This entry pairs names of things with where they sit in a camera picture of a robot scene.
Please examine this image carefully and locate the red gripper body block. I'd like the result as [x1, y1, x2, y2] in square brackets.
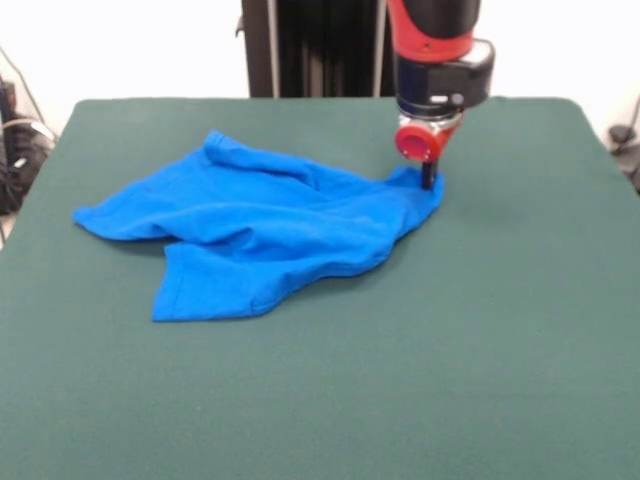
[393, 117, 462, 165]

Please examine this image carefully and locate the blue shirt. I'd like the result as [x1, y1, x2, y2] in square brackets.
[71, 129, 446, 325]

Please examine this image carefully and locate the dark green table cloth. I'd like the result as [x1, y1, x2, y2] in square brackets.
[0, 97, 640, 480]

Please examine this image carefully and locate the small black box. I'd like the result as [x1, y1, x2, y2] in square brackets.
[0, 77, 19, 126]

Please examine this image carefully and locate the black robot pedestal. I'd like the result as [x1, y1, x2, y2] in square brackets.
[234, 0, 401, 99]

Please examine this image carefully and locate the black plug with cable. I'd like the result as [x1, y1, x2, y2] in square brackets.
[607, 124, 640, 196]

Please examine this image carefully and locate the black cable bundle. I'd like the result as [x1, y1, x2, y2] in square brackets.
[0, 117, 57, 216]

